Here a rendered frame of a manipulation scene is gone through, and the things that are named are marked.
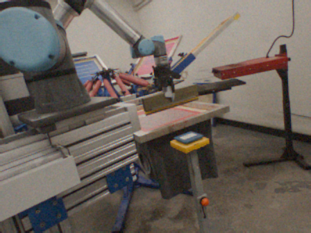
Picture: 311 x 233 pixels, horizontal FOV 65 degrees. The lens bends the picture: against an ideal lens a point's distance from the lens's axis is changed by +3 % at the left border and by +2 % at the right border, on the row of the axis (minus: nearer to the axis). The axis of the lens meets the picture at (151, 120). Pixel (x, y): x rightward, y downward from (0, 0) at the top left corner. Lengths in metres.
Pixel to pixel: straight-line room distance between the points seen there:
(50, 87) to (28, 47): 0.17
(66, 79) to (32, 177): 0.27
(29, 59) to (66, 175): 0.25
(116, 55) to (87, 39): 0.72
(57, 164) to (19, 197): 0.09
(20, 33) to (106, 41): 5.55
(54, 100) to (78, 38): 5.29
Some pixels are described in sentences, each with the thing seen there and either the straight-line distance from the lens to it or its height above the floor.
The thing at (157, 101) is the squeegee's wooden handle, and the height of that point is 1.11.
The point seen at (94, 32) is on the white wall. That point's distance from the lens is 6.04.
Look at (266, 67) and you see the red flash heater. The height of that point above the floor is 1.05.
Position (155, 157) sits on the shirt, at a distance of 1.36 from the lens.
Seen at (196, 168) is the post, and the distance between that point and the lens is 1.16.
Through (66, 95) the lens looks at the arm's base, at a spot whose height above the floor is 1.29.
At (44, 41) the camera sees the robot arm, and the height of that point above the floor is 1.41.
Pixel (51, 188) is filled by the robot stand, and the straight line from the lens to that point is 0.58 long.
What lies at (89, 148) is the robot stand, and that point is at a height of 1.13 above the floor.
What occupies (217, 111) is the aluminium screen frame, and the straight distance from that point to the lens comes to 1.42.
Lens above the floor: 1.34
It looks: 14 degrees down
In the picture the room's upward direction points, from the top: 12 degrees counter-clockwise
